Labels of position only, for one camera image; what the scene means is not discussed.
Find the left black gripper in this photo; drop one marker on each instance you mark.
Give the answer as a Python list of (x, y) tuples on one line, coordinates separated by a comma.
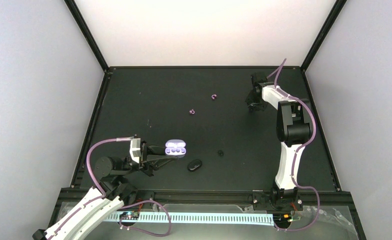
[(147, 155)]

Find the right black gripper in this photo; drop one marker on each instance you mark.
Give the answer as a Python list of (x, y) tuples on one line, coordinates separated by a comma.
[(247, 100)]

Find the lavender earbud charging case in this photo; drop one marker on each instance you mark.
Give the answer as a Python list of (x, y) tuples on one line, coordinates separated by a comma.
[(175, 148)]

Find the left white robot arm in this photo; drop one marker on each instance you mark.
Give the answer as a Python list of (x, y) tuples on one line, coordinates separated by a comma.
[(111, 190)]

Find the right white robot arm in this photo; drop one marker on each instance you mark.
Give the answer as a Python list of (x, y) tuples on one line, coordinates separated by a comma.
[(294, 129)]

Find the black earbud charging case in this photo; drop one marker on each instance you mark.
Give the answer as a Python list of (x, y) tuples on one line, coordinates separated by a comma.
[(194, 165)]

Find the left circuit board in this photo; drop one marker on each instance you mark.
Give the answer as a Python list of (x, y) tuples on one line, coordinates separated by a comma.
[(129, 216)]

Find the circuit board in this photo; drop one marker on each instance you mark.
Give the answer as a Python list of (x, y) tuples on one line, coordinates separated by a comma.
[(283, 217), (129, 216)]

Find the right circuit board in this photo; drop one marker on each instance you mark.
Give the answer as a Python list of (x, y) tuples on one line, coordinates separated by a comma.
[(283, 217)]

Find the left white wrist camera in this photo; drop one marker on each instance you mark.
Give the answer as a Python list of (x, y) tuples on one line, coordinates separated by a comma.
[(135, 151)]

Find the black front aluminium rail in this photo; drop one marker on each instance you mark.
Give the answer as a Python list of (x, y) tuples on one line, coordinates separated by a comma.
[(259, 198)]

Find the white slotted cable duct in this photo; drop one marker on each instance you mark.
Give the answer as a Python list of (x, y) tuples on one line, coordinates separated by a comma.
[(262, 219)]

